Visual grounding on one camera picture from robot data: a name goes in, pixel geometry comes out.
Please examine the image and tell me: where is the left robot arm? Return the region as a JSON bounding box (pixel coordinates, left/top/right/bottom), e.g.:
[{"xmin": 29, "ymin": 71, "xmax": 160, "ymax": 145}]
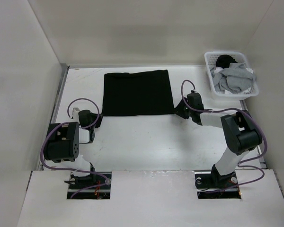
[{"xmin": 40, "ymin": 108, "xmax": 107, "ymax": 189}]

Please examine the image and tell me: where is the black garment in basket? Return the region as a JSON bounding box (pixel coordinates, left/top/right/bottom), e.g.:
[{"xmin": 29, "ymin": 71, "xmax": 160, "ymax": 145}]
[{"xmin": 215, "ymin": 54, "xmax": 237, "ymax": 69}]

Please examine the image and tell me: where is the black tank top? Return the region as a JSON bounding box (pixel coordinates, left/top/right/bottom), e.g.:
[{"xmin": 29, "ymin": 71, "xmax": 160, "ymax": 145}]
[{"xmin": 102, "ymin": 70, "xmax": 174, "ymax": 116}]

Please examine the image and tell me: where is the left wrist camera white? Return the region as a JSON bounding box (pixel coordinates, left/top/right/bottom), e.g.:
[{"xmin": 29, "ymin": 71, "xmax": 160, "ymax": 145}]
[{"xmin": 71, "ymin": 107, "xmax": 80, "ymax": 120}]

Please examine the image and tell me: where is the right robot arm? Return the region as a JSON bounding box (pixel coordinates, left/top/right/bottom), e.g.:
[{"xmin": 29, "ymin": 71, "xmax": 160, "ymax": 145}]
[{"xmin": 175, "ymin": 91, "xmax": 262, "ymax": 191}]

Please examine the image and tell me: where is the grey garment in basket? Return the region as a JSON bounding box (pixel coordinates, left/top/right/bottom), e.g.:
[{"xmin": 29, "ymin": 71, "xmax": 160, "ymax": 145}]
[{"xmin": 210, "ymin": 63, "xmax": 256, "ymax": 94}]

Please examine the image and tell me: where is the white garment in basket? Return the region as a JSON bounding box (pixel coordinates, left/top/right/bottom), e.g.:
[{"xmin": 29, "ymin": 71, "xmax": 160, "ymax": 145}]
[{"xmin": 211, "ymin": 67, "xmax": 255, "ymax": 95}]

